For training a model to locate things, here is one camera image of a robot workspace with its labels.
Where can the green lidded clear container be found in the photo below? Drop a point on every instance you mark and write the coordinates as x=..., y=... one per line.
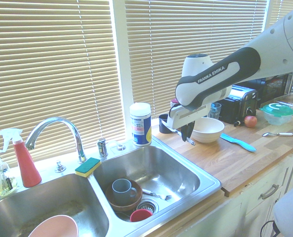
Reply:
x=278, y=113

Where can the clear yellow soap bottle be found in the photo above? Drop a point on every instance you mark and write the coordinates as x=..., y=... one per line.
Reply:
x=3, y=184

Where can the chrome curved faucet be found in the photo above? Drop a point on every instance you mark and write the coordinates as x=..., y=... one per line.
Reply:
x=73, y=126

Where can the narrow beige window blind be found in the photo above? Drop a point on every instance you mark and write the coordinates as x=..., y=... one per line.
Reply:
x=282, y=10

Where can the clear plastic tray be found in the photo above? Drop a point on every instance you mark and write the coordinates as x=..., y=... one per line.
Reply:
x=288, y=100

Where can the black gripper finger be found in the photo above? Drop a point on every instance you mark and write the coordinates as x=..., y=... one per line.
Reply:
x=190, y=129
x=184, y=134

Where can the white sink hole cap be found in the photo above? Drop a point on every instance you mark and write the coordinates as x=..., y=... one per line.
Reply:
x=120, y=147

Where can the brown wooden bowl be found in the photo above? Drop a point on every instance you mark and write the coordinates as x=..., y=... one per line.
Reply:
x=136, y=201

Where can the red enamel mug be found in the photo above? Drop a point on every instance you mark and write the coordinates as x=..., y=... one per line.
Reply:
x=140, y=215

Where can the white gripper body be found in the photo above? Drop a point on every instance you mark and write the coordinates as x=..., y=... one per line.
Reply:
x=179, y=117

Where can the white blue wipes canister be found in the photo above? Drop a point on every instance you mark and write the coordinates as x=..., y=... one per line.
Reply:
x=140, y=126

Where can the metal sink drain strainer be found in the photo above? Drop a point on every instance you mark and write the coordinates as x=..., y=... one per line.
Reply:
x=148, y=205

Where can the grey white rounded object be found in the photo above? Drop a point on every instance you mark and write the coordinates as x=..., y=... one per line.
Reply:
x=290, y=212

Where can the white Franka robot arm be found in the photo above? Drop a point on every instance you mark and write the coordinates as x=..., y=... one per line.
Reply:
x=210, y=81

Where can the green yellow sponge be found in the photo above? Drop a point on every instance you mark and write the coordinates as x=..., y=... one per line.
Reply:
x=87, y=168

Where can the teal plastic knife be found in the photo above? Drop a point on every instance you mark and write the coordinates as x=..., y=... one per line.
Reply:
x=237, y=142

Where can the red spray bottle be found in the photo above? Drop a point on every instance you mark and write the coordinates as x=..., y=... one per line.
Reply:
x=27, y=168

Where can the black kitchen appliance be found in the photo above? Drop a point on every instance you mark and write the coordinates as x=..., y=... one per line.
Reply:
x=277, y=87

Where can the stainless steel double sink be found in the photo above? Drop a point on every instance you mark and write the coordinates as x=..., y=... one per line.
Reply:
x=161, y=170

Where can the clear drinking glass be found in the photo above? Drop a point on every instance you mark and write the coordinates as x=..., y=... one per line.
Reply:
x=216, y=111

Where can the black measuring cup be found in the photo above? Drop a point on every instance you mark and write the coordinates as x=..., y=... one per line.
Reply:
x=164, y=127

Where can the pink plastic bowl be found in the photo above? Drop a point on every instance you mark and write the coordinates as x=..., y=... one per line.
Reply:
x=57, y=227

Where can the grey ceramic mug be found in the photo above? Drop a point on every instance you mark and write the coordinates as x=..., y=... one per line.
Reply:
x=122, y=191

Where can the chrome faucet knob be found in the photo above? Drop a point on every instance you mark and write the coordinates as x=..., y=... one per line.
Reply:
x=60, y=166

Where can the cream white bowl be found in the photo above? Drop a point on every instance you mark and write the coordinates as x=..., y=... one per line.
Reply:
x=206, y=132

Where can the red apple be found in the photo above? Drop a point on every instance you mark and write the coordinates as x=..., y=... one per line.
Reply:
x=250, y=121

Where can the wide beige window blind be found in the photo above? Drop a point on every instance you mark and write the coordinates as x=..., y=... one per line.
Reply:
x=173, y=37
x=50, y=69

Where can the cream kitchen cabinet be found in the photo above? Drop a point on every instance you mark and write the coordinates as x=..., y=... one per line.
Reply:
x=255, y=209

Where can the black chrome toaster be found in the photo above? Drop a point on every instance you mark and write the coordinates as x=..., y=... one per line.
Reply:
x=242, y=103

